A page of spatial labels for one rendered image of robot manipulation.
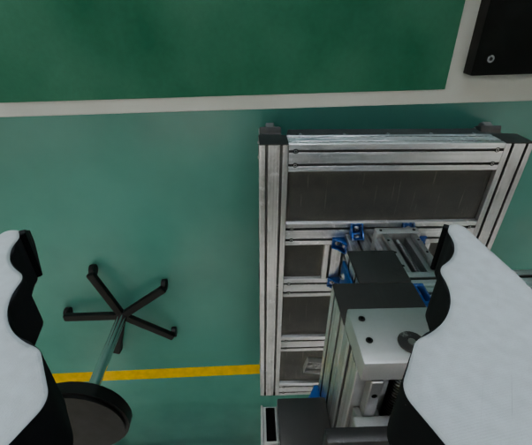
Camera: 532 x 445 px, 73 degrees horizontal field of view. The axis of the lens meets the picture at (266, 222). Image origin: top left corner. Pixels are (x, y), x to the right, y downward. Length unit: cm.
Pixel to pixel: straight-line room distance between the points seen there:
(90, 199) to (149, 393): 126
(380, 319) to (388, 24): 38
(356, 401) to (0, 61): 64
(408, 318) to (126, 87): 49
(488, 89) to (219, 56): 37
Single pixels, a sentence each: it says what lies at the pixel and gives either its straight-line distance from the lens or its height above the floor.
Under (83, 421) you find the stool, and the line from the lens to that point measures 152.
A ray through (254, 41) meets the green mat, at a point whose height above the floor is 75.
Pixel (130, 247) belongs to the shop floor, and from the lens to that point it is 163.
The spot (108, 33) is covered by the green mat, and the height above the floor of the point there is 75.
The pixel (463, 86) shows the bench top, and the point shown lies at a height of 75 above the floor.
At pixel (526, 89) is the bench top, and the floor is 75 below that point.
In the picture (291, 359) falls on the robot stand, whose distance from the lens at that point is 174.
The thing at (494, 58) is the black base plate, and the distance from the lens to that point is 58.
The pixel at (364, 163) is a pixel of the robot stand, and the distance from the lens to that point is 119.
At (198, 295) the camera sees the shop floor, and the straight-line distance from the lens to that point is 174.
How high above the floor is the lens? 126
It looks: 58 degrees down
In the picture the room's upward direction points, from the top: 176 degrees clockwise
